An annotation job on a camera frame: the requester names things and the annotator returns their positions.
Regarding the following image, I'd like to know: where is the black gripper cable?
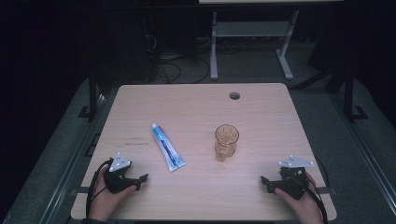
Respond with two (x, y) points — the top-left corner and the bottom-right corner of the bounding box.
(85, 158), (114, 219)
(294, 154), (331, 224)

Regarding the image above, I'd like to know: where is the blue and white toothpaste tube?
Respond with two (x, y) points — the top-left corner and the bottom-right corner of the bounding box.
(151, 122), (187, 173)

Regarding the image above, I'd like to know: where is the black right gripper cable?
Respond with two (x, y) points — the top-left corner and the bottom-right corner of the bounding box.
(294, 154), (331, 224)

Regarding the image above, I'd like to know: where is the person's left hand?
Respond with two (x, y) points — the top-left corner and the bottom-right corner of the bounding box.
(88, 167), (138, 223)

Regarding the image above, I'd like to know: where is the black looped floor cable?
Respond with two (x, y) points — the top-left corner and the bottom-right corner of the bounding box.
(156, 54), (211, 85)

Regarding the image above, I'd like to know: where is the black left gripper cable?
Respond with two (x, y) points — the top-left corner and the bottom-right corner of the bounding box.
(85, 158), (114, 219)

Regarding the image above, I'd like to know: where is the black metal stand post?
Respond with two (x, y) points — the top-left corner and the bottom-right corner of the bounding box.
(77, 69), (99, 119)
(343, 67), (370, 122)

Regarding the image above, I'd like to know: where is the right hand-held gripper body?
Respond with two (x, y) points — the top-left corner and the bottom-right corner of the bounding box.
(269, 155), (315, 201)

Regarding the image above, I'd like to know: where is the person's right hand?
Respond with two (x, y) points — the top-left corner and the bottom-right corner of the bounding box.
(274, 172), (325, 224)

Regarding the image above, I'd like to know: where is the metal floor rail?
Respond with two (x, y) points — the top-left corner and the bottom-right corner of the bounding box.
(38, 92), (108, 224)
(329, 91), (396, 217)

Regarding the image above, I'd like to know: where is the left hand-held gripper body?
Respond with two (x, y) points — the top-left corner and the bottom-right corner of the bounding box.
(104, 151), (141, 195)

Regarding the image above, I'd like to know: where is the clear amber plastic cup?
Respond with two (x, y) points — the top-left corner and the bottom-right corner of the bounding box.
(214, 123), (240, 162)

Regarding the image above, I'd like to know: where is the white metal desk frame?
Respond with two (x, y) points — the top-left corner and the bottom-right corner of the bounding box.
(198, 0), (344, 81)

